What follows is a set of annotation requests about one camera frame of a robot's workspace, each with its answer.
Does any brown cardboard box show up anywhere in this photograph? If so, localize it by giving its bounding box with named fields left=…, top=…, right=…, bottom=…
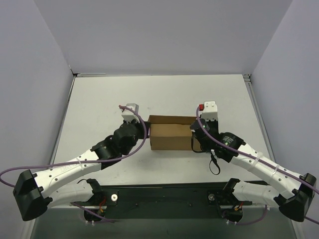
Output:
left=148, top=115, right=201, bottom=151

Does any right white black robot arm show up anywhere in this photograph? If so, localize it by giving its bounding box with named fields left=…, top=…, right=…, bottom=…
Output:
left=190, top=119, right=317, bottom=222

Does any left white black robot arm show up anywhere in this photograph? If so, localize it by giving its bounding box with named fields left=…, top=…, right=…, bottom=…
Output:
left=13, top=119, right=150, bottom=221

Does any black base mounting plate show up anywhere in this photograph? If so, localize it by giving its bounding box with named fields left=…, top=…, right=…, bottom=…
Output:
left=79, top=182, right=251, bottom=220

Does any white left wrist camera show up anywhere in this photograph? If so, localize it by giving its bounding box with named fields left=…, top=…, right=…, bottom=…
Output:
left=119, top=104, right=140, bottom=122

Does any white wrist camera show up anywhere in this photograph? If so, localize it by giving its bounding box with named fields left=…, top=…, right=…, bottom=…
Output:
left=119, top=104, right=140, bottom=122
left=199, top=101, right=218, bottom=121

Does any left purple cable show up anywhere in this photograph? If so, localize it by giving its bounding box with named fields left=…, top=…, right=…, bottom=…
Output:
left=0, top=104, right=148, bottom=224

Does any purple cable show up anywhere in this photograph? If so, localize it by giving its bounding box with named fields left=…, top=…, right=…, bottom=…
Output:
left=0, top=104, right=148, bottom=224
left=195, top=108, right=319, bottom=225

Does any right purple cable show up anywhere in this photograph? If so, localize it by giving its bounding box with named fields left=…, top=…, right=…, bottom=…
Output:
left=195, top=108, right=319, bottom=225

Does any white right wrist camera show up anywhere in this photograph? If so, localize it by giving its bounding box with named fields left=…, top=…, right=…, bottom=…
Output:
left=199, top=101, right=218, bottom=121

